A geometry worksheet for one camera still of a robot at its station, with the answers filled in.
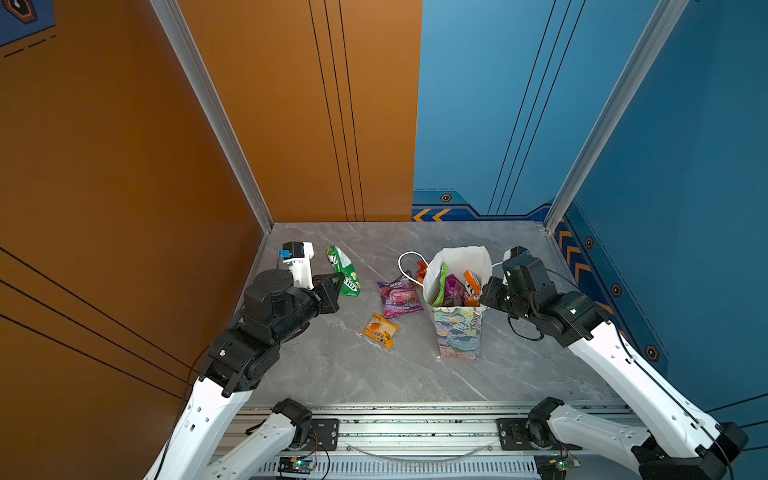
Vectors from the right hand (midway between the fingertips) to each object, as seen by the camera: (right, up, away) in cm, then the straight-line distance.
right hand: (477, 288), depth 73 cm
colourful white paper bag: (-5, -10, -1) cm, 11 cm away
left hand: (-30, +5, -11) cm, 32 cm away
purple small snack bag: (-18, -5, +22) cm, 29 cm away
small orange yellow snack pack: (-24, -15, +17) cm, 33 cm away
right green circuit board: (+18, -42, -2) cm, 46 cm away
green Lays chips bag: (-8, -2, +5) cm, 10 cm away
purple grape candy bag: (-2, -4, +14) cm, 15 cm away
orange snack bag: (+2, -2, +12) cm, 13 cm away
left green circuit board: (-44, -42, -2) cm, 61 cm away
